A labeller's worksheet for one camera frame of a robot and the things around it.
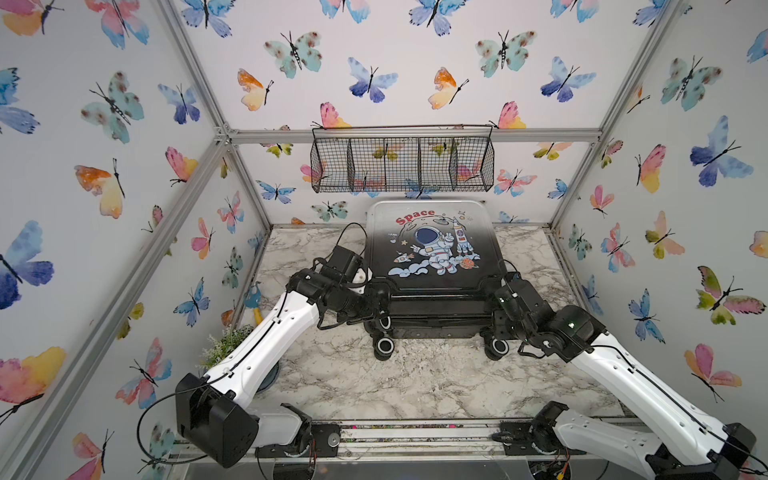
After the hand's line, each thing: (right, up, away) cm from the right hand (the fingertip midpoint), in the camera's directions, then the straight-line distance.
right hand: (506, 315), depth 74 cm
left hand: (-30, 0, +1) cm, 30 cm away
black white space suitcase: (-15, +13, +7) cm, 21 cm away
